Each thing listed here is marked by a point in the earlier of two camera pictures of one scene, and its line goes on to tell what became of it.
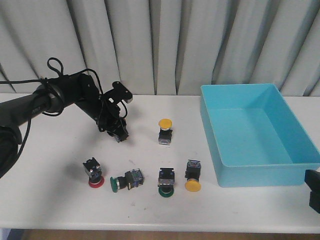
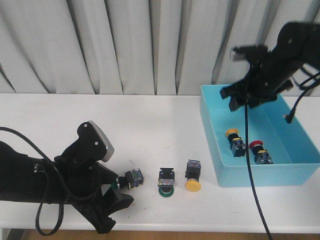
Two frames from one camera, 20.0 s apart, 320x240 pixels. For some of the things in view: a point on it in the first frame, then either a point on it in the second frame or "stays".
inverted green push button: (166, 188) stays
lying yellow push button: (193, 175) stays
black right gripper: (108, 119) → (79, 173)
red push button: (123, 137) → (261, 156)
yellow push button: (165, 132) → (237, 145)
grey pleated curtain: (164, 47) stays
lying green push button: (132, 178) stays
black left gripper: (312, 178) → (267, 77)
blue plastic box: (253, 136) stays
